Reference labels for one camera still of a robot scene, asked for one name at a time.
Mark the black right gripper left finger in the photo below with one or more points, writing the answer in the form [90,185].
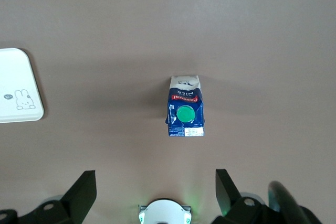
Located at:
[78,197]

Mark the cream rabbit print tray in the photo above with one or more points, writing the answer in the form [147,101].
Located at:
[15,77]

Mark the blue white milk carton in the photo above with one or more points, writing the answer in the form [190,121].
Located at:
[183,95]

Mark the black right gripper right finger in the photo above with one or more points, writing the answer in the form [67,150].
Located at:
[228,200]

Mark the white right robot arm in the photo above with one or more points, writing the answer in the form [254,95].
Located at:
[165,212]

